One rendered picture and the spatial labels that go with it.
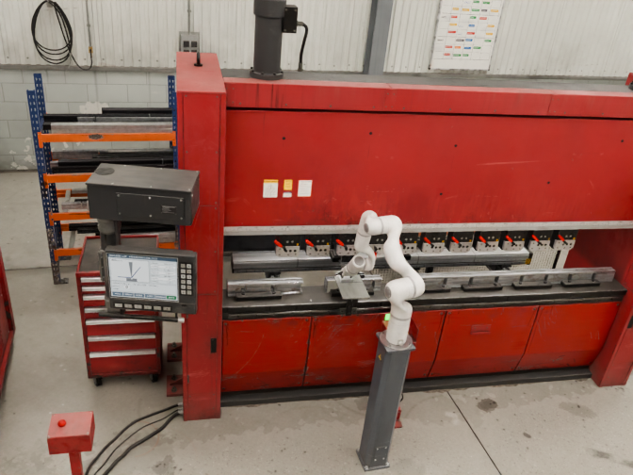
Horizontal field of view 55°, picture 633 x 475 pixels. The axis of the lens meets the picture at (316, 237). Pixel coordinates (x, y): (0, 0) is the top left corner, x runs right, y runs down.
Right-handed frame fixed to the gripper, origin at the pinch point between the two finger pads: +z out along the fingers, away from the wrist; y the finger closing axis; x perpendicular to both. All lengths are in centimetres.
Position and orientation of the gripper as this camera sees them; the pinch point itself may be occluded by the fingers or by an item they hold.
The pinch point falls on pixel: (347, 275)
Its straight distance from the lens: 409.5
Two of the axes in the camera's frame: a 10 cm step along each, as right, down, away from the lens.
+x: 0.9, 9.4, -3.4
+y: -9.8, 0.2, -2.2
